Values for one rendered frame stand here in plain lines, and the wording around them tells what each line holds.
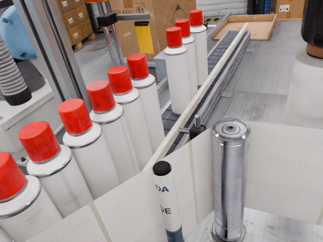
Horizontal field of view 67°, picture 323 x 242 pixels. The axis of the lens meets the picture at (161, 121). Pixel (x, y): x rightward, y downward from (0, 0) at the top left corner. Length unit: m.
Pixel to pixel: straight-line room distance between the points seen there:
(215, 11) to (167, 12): 3.78
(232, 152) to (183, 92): 0.35
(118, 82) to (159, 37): 0.65
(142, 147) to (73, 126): 0.16
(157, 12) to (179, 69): 0.47
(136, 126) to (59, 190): 0.16
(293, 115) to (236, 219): 0.21
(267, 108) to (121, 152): 0.39
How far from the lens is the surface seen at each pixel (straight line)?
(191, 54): 0.61
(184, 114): 0.55
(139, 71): 0.42
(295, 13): 4.21
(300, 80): 0.43
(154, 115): 0.45
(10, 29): 0.63
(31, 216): 0.29
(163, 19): 1.02
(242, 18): 1.55
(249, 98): 0.68
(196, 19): 0.68
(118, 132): 0.36
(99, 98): 0.34
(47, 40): 0.46
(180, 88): 0.57
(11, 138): 0.67
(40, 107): 0.73
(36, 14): 0.45
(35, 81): 0.80
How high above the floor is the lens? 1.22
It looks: 34 degrees down
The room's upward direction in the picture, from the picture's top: 10 degrees counter-clockwise
